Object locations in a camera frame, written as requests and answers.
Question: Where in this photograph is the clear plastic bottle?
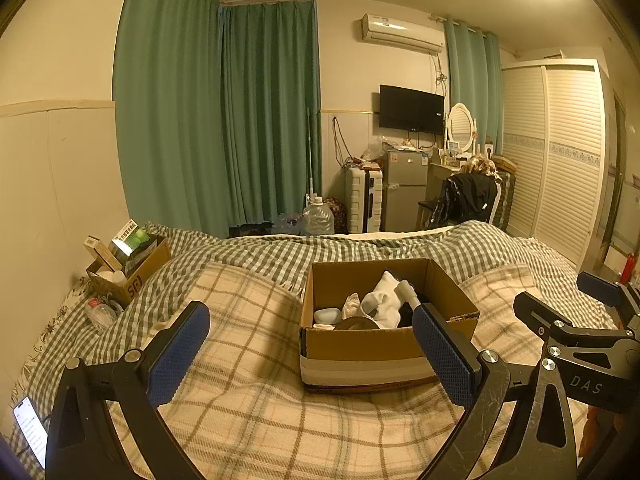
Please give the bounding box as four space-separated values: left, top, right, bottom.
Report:
85 297 123 331

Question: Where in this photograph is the grey small fridge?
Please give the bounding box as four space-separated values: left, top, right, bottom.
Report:
382 147 430 233

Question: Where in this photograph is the white mop pole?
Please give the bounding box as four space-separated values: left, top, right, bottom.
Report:
306 108 317 206

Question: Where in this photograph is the brown cardboard box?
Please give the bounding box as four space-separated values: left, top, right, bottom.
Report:
299 258 481 395

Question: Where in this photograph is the lit smartphone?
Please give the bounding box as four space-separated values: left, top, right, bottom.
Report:
12 396 49 467

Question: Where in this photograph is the narrow green curtain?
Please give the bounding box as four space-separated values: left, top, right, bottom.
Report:
444 17 503 148

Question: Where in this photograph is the white plastic tube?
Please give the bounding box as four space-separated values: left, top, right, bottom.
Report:
394 280 426 313

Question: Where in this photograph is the white ribbed suitcase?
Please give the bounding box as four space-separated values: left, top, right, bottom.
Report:
345 166 385 233

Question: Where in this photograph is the pack of water bottles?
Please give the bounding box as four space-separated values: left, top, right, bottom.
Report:
272 212 306 235

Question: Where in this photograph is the green checked duvet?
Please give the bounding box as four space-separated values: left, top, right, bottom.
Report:
12 219 608 411

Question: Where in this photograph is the wide green curtain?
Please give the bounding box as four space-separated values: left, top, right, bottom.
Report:
114 0 231 238

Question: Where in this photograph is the green label box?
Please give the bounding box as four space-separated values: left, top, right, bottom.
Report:
111 219 151 261

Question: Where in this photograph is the white oval mirror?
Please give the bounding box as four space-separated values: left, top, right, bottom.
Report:
445 103 477 158

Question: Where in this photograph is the black jacket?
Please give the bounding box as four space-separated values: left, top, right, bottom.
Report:
431 172 498 226

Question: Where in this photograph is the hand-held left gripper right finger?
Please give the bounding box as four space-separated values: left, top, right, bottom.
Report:
411 304 578 480

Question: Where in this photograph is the white sock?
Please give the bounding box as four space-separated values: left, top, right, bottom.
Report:
361 271 407 330

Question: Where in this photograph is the clear plastic bag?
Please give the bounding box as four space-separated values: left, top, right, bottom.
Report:
362 136 388 161

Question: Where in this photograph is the black round device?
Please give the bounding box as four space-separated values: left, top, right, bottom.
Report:
334 315 382 331

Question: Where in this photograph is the beige plaid blanket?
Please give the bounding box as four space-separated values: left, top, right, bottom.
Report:
15 260 616 480

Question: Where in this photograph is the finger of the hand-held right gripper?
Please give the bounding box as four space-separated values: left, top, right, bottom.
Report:
576 271 640 311
513 291 640 356

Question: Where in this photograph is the beige slim box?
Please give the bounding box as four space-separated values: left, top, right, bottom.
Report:
82 234 123 272

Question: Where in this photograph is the red fire extinguisher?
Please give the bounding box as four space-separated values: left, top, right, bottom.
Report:
619 254 640 286

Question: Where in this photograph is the dark patterned suitcase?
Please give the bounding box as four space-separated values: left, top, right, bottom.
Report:
492 167 516 231

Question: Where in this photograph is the large clear water jug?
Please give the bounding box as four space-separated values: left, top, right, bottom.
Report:
302 197 335 236

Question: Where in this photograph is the white louvred wardrobe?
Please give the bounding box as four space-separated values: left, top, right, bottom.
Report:
500 58 613 271

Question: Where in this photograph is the white air conditioner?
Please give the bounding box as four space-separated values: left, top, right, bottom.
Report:
359 13 446 56

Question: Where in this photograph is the small printed cardboard box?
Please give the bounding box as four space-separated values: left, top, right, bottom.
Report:
86 234 173 308

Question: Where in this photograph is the black wall television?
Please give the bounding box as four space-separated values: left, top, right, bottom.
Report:
378 85 445 133

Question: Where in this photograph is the wall cable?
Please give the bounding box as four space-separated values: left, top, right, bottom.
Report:
332 116 351 166

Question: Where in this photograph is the dark patterned bag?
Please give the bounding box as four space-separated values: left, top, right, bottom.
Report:
327 199 348 233

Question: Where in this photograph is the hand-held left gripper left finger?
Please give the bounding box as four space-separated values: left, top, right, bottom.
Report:
44 301 212 480

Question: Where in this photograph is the white chair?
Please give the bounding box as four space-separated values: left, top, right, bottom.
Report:
417 175 501 228

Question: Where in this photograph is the person's right hand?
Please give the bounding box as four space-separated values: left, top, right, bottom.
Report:
584 404 603 461

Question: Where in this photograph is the golden fluffy item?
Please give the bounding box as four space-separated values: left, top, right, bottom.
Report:
460 156 501 178

